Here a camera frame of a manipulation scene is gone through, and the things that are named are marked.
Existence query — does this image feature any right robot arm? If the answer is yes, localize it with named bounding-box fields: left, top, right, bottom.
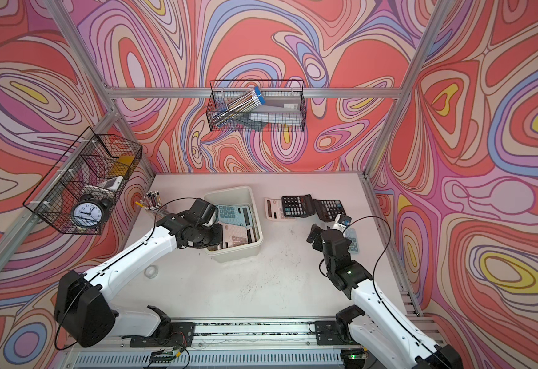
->
left=307, top=224, right=464, bottom=368

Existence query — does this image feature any black calculator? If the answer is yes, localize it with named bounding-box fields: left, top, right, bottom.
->
left=281, top=195, right=316, bottom=218
left=313, top=199, right=346, bottom=223

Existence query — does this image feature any black calculator right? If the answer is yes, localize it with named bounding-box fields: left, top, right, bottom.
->
left=313, top=199, right=346, bottom=223

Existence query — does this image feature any black alarm clock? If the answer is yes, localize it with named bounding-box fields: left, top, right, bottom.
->
left=70, top=194, right=112, bottom=228

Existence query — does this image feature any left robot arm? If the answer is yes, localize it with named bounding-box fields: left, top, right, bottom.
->
left=54, top=212, right=224, bottom=347

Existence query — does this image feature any pink calculator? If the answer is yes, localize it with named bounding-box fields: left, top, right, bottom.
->
left=207, top=224, right=256, bottom=252
left=264, top=198, right=297, bottom=221

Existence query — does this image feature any black wire basket left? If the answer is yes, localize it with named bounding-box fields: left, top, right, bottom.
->
left=23, top=128, right=143, bottom=235

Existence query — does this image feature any black wire basket back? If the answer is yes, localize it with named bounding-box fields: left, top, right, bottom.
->
left=206, top=78, right=307, bottom=132

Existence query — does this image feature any clear pencil cup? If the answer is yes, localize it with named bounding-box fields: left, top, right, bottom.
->
left=136, top=191, right=162, bottom=212

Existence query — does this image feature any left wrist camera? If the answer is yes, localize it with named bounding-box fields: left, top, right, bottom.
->
left=187, top=198, right=218, bottom=226

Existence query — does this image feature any black wire basket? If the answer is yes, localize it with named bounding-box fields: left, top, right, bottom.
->
left=23, top=128, right=143, bottom=235
left=206, top=78, right=307, bottom=132

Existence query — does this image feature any black calculator left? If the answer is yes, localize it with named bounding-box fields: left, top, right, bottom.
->
left=281, top=195, right=316, bottom=218

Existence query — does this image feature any pencil bundle in basket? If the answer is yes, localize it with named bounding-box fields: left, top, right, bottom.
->
left=211, top=86, right=266, bottom=128

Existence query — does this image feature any light blue calculator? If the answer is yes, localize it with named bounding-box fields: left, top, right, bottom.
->
left=344, top=228, right=359, bottom=254
left=217, top=204, right=253, bottom=228

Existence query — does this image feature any white plastic storage box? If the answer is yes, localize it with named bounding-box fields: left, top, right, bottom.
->
left=204, top=186, right=264, bottom=263

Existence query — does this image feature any clear tape roll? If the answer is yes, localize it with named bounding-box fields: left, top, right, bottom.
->
left=144, top=264, right=159, bottom=279

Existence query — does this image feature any white notebook in basket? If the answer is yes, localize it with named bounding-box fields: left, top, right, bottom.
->
left=249, top=105, right=304, bottom=126

